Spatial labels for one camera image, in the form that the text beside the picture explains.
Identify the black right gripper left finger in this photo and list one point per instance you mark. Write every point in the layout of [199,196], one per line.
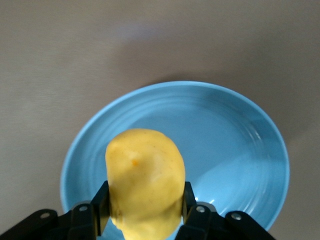
[82,220]

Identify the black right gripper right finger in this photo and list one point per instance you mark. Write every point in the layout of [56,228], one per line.
[202,222]

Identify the yellow potato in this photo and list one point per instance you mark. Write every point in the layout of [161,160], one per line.
[145,180]

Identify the light blue plate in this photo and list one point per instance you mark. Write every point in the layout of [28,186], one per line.
[225,150]

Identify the brown table cover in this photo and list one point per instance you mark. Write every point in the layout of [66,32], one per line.
[50,50]

